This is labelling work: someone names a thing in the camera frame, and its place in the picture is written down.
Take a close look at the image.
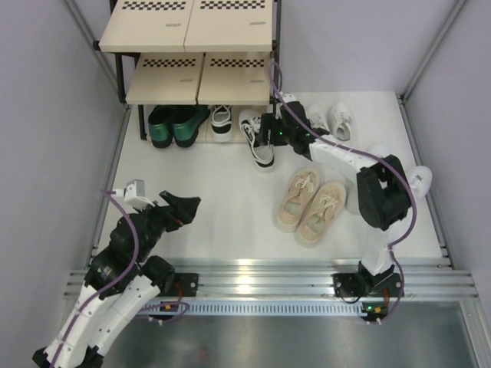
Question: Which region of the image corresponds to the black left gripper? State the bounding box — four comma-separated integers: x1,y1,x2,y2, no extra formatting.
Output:
133,190,200,263

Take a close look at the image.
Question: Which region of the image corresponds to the black white sneaker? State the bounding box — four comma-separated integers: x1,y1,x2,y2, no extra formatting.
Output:
210,105,232,143
239,109,275,173

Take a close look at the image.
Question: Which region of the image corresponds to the green loafer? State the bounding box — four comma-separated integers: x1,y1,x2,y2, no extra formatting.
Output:
172,105,209,148
148,106,175,149

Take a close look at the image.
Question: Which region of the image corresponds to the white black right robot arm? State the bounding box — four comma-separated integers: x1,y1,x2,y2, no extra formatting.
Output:
259,97,416,304

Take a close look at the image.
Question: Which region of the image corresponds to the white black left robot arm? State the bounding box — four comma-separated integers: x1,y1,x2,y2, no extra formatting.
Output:
32,180,201,367

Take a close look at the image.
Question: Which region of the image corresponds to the black beige shoe shelf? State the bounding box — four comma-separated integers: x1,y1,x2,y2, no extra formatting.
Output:
93,1,282,140

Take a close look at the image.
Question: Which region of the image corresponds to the white grey sneaker left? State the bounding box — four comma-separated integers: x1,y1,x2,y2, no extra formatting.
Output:
306,104,330,134

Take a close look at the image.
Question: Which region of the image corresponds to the white grey sneaker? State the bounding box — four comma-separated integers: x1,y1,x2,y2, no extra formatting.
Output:
328,102,354,142
306,104,330,134

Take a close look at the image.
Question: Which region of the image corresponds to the white grey sneaker right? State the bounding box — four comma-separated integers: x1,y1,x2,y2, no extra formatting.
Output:
328,102,354,142

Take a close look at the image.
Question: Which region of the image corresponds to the beige lace sneaker left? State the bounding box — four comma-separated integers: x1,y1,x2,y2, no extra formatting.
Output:
276,166,321,232

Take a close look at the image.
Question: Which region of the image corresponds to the beige lace sneaker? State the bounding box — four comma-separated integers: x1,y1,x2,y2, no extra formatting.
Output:
295,180,347,248
276,166,321,232

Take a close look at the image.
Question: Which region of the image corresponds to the beige lace sneaker right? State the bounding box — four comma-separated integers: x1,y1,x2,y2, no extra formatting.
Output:
295,180,347,248

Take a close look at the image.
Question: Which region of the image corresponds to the white leather sneaker left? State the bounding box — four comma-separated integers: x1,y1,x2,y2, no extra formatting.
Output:
344,142,394,215

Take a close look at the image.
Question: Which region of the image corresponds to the white leather sneaker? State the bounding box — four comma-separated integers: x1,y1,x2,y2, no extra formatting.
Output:
344,142,394,215
407,166,433,202

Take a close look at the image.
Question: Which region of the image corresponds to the white leather sneaker right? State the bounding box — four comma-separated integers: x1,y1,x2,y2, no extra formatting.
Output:
407,166,433,202

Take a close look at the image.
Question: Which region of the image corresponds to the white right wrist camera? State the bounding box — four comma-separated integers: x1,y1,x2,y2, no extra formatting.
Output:
277,91,299,104

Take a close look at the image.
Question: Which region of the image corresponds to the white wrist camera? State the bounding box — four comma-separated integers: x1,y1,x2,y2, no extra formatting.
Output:
277,91,299,104
124,179,150,207

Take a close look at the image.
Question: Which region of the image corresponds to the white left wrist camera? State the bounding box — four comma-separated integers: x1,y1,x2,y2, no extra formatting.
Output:
124,179,150,207

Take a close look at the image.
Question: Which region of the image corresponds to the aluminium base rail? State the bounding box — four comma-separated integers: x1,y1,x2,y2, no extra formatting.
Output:
63,256,480,323

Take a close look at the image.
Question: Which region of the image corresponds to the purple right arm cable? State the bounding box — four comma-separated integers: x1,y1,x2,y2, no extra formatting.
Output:
268,61,417,323

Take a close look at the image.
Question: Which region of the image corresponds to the aluminium frame post right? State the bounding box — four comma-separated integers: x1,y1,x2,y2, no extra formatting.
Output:
398,0,471,106

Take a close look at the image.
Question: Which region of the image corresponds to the aluminium frame post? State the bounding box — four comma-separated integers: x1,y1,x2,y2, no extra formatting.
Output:
61,0,116,84
398,0,471,106

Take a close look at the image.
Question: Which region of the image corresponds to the aluminium frame post left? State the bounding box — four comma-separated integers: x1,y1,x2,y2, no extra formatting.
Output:
61,0,116,84

